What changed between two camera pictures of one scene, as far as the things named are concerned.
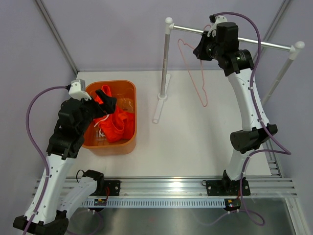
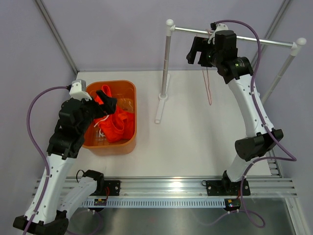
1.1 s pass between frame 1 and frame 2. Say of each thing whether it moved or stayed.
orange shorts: stayed
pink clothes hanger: moved
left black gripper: stayed
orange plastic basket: stayed
